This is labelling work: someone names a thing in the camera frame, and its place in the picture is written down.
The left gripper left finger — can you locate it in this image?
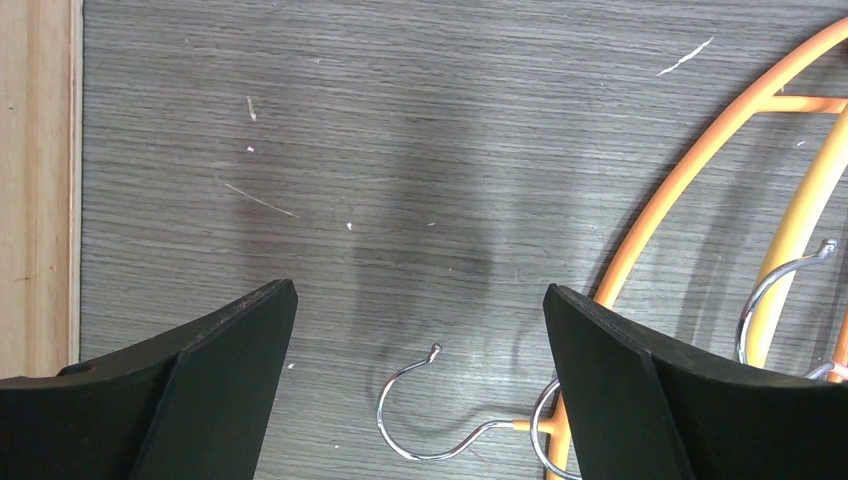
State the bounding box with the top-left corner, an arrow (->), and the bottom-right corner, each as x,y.
1,280 -> 298,479

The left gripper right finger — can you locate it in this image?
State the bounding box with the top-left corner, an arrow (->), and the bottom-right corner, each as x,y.
543,284 -> 847,479

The yellow plastic hanger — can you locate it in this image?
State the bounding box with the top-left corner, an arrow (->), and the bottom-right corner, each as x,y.
738,110 -> 847,368

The pink plastic hanger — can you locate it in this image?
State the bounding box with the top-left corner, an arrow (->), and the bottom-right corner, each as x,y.
805,361 -> 847,382

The orange plastic hanger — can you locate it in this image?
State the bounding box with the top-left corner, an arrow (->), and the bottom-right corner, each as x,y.
376,16 -> 848,480

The wooden clothes rack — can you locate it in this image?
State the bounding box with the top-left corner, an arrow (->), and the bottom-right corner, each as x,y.
1,1 -> 83,378

